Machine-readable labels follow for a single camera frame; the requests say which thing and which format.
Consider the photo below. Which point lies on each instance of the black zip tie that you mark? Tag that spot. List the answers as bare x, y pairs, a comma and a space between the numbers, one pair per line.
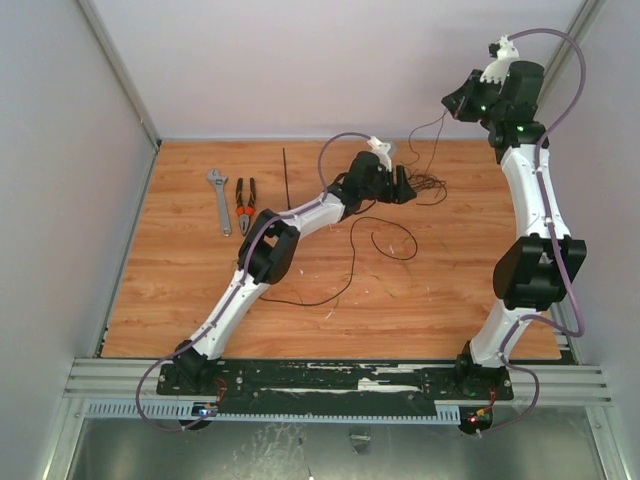
286, 178

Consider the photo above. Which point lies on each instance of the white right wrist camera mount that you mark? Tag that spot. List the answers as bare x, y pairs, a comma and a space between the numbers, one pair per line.
503, 54

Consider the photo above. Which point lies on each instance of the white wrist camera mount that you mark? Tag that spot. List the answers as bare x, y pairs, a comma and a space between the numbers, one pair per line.
383, 150
503, 54

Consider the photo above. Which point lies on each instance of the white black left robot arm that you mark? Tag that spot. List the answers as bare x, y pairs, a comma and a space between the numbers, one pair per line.
266, 254

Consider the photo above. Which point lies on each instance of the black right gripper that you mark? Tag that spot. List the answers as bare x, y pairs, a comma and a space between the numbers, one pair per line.
463, 100

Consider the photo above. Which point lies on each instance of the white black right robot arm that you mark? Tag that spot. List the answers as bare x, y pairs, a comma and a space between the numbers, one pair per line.
538, 269

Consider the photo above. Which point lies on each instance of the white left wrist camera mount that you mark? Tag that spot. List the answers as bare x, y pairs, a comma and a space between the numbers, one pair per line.
383, 150

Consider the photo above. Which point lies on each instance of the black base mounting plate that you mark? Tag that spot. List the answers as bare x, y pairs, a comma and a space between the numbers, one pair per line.
337, 388

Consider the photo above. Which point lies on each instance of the orange black pliers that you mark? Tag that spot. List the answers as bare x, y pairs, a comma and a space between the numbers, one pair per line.
245, 210

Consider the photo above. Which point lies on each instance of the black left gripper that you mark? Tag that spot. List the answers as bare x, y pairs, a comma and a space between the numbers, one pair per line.
401, 193

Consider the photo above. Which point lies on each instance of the silver adjustable wrench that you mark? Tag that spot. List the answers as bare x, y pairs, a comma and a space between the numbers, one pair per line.
218, 181

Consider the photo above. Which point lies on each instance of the aluminium frame rail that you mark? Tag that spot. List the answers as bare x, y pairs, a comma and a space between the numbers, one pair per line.
533, 280

